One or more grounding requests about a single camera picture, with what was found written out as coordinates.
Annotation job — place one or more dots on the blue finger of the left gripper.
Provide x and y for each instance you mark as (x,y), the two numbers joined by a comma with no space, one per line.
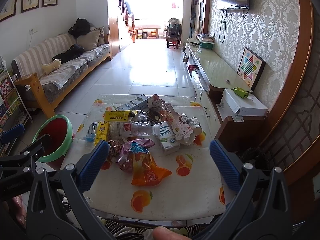
(35,151)
(11,134)

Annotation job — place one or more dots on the brown wrapper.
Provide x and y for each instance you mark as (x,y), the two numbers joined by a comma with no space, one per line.
(114,149)

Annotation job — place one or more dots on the paper cups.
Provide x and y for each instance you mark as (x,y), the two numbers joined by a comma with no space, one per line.
(193,123)

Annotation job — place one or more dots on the pink foil snack bag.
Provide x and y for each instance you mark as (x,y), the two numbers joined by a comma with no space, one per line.
(131,151)

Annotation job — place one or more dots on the white book rack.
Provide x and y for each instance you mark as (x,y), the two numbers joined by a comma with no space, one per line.
(13,110)

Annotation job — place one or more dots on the white cardboard box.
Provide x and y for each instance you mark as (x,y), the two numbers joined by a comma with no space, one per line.
(249,106)

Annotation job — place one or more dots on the yellow drink carton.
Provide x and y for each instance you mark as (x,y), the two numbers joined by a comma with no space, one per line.
(102,132)

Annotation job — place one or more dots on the yellow cardboard box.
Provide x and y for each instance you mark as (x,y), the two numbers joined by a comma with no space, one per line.
(119,116)

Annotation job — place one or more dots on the pink tall drink carton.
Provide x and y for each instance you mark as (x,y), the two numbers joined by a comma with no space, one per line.
(184,134)

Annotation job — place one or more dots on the white milk carton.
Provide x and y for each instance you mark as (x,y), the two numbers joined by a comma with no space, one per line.
(166,137)

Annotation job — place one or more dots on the silver foil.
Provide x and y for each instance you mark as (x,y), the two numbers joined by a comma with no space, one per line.
(141,116)

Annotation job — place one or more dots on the cream plush toy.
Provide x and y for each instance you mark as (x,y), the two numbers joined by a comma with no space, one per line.
(50,67)

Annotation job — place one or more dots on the dark brown box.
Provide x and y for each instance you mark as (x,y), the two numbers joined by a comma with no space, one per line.
(154,117)

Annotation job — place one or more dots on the orange snack bag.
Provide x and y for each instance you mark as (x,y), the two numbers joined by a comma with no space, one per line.
(147,173)

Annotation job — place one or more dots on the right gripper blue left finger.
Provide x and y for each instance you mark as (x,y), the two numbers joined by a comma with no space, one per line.
(77,179)

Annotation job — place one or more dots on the black clothes on sofa back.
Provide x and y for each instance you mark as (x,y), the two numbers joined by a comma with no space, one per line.
(81,27)

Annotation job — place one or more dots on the beige pillow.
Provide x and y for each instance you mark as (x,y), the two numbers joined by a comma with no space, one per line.
(89,41)

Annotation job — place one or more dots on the person's left hand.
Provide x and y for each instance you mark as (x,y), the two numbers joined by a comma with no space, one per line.
(19,210)

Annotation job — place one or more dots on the green packet on box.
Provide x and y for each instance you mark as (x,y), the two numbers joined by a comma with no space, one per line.
(240,92)

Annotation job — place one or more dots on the small blue wrapper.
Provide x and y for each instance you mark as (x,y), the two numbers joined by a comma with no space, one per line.
(91,133)

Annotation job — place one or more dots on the red bin with green rim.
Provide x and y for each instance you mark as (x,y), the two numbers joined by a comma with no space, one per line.
(60,131)

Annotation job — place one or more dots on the grey toothpaste box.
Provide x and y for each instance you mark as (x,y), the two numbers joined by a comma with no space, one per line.
(138,103)

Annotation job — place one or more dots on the chinese checkers board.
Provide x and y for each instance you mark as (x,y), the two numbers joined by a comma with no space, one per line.
(251,68)

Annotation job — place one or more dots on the green box on cabinet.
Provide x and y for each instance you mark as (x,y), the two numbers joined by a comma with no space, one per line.
(206,45)

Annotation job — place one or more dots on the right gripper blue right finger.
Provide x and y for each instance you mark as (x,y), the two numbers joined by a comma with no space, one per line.
(247,185)

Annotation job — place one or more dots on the wooden chair with clothes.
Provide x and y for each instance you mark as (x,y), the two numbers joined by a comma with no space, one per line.
(173,34)

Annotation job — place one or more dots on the person's right hand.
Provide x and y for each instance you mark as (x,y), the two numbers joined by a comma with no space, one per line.
(162,233)

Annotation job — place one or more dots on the crushed clear plastic bottle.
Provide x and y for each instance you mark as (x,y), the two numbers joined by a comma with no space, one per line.
(132,129)

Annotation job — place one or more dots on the wooden sofa with striped cover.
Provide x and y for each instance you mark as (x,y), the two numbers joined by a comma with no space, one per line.
(46,92)

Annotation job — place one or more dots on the long tv cabinet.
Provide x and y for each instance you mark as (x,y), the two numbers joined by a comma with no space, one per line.
(210,74)

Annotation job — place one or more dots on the fruit print tablecloth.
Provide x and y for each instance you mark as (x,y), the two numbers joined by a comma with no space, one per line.
(191,192)

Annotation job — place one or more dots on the black clothes on sofa seat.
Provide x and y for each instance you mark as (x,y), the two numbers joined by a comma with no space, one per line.
(73,52)

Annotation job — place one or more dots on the red paper bag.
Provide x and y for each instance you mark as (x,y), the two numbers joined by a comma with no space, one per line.
(155,101)

